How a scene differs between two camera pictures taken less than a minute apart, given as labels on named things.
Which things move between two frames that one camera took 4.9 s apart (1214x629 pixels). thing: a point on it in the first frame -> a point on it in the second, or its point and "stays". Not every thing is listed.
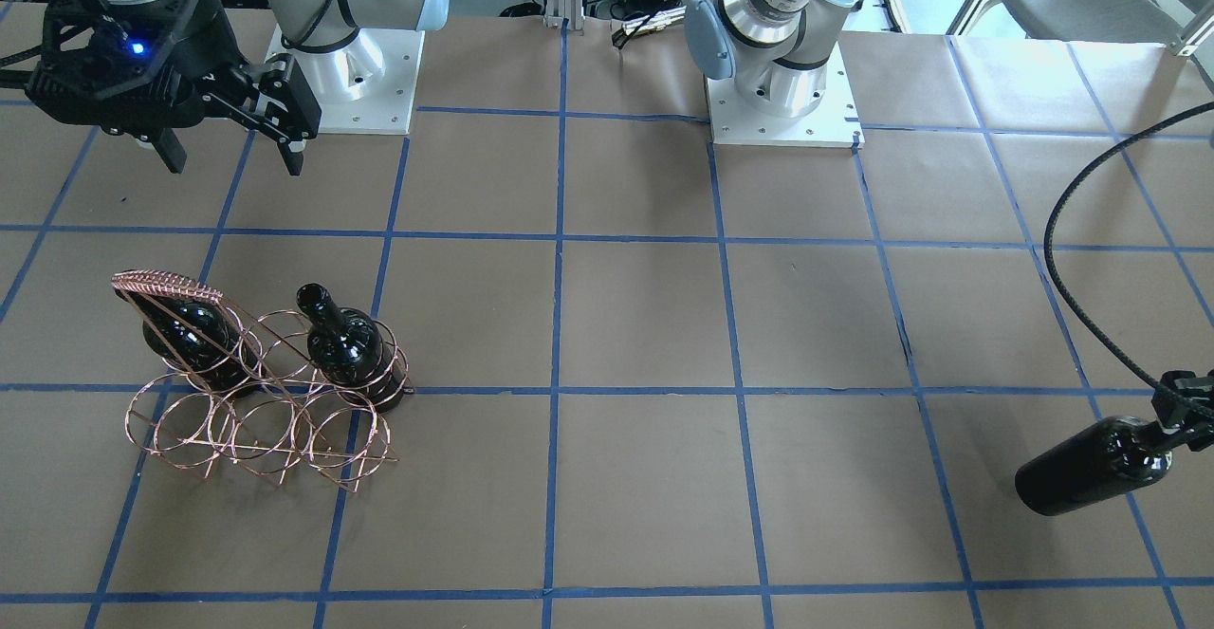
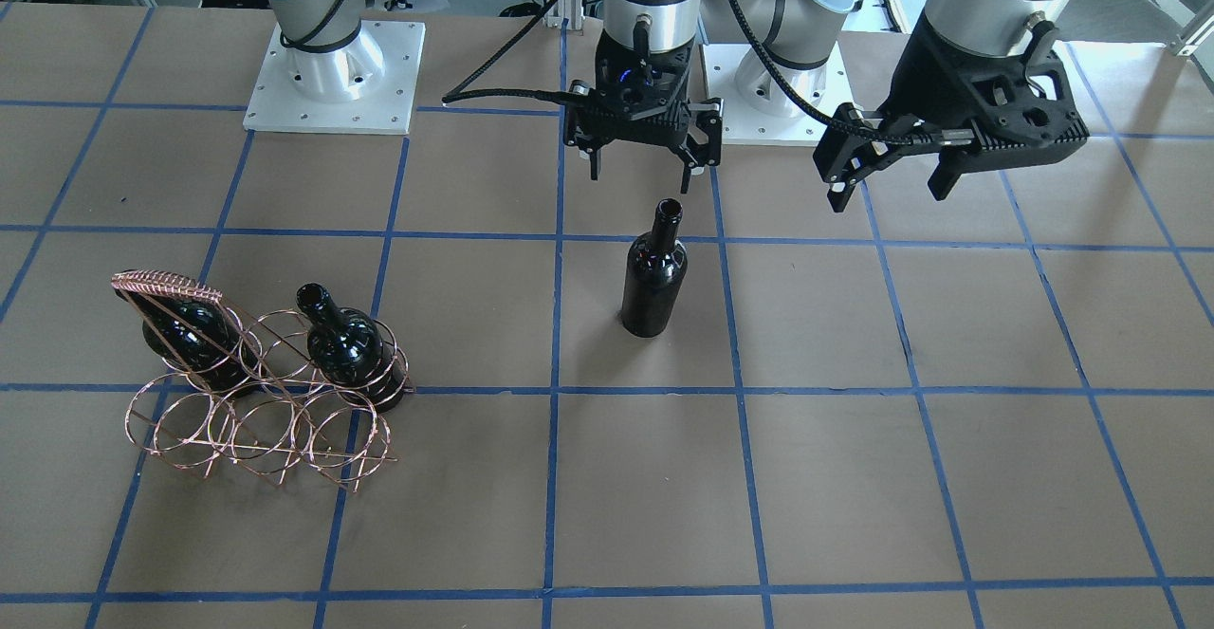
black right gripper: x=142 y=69 -> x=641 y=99
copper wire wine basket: x=276 y=395 stays
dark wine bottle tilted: x=347 y=353 stays
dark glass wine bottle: x=1110 y=458 -> x=656 y=267
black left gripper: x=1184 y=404 -> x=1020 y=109
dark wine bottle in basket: x=199 y=337 stays
